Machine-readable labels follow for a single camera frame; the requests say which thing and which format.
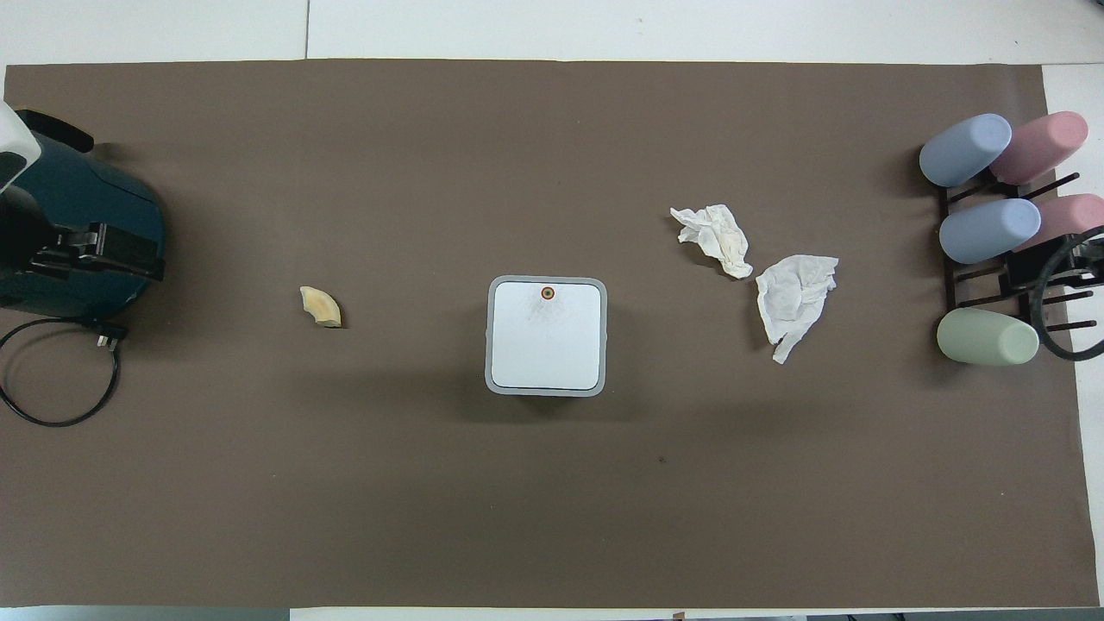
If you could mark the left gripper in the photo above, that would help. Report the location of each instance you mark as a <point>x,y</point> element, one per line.
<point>21,246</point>

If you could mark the pink cup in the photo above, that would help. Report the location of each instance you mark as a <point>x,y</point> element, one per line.
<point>1069,217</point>
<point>1045,142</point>

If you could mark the green cup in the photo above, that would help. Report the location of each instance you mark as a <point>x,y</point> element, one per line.
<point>987,337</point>

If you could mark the blue cup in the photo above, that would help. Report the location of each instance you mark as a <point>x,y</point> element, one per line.
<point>964,151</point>
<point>988,231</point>

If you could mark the black cup rack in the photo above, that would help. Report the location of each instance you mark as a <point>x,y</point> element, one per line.
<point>983,274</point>

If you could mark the white square bin grey rim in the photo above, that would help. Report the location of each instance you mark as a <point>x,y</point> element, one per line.
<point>547,341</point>

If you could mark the crumpled white tissue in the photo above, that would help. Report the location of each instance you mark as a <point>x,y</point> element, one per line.
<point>793,297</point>
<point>718,235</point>

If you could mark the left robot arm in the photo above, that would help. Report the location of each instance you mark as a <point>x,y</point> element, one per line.
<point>12,129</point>

